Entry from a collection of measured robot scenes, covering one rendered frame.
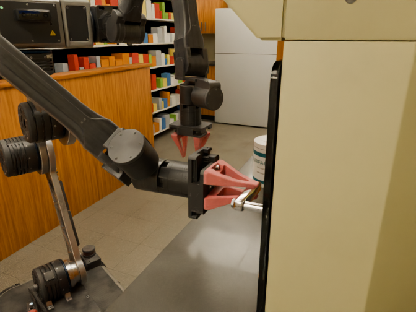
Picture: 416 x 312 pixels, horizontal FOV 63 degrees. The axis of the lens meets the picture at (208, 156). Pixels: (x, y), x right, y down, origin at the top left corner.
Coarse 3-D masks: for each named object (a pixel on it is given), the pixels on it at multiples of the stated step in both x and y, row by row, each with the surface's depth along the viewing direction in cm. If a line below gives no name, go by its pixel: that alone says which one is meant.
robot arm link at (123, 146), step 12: (120, 132) 50; (132, 132) 50; (108, 144) 50; (120, 144) 49; (132, 144) 49; (144, 144) 48; (120, 156) 48; (132, 156) 48; (144, 156) 49; (156, 156) 52; (108, 168) 58; (120, 168) 56; (132, 168) 49; (144, 168) 50; (156, 168) 52; (120, 180) 58
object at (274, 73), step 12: (276, 72) 34; (276, 84) 35; (276, 96) 35; (264, 180) 38; (264, 192) 39; (264, 204) 39; (264, 216) 40; (264, 228) 40; (264, 240) 41; (264, 252) 41; (264, 264) 42; (264, 276) 43
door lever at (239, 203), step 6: (258, 186) 51; (246, 192) 48; (252, 192) 49; (258, 192) 51; (234, 198) 46; (240, 198) 46; (246, 198) 46; (252, 198) 48; (234, 204) 45; (240, 204) 45; (246, 204) 45; (252, 204) 45; (258, 204) 45; (240, 210) 45; (252, 210) 45; (258, 210) 44
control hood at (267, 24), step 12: (228, 0) 33; (240, 0) 33; (252, 0) 32; (264, 0) 32; (276, 0) 32; (240, 12) 33; (252, 12) 33; (264, 12) 32; (276, 12) 32; (252, 24) 33; (264, 24) 33; (276, 24) 32; (264, 36) 33; (276, 36) 32
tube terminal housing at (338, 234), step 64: (320, 0) 30; (384, 0) 28; (320, 64) 32; (384, 64) 30; (320, 128) 33; (384, 128) 31; (320, 192) 35; (384, 192) 33; (320, 256) 38; (384, 256) 36
